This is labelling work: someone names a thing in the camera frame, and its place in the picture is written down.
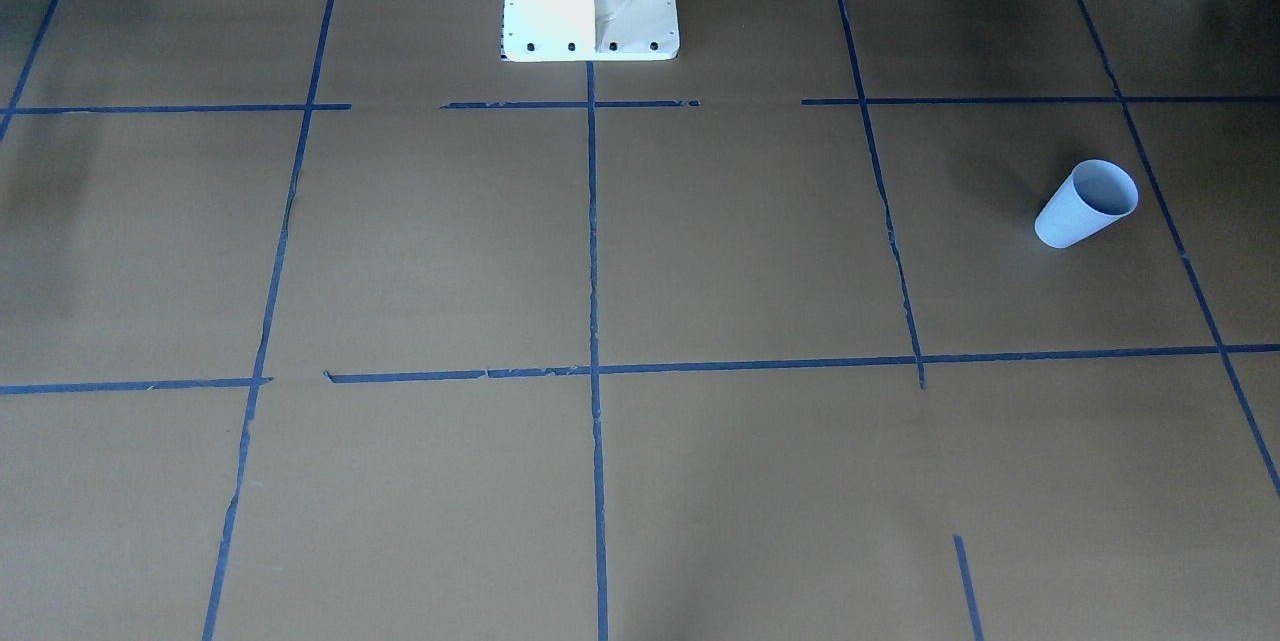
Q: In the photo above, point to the light blue plastic cup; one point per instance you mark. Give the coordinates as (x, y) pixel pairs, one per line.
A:
(1096, 194)

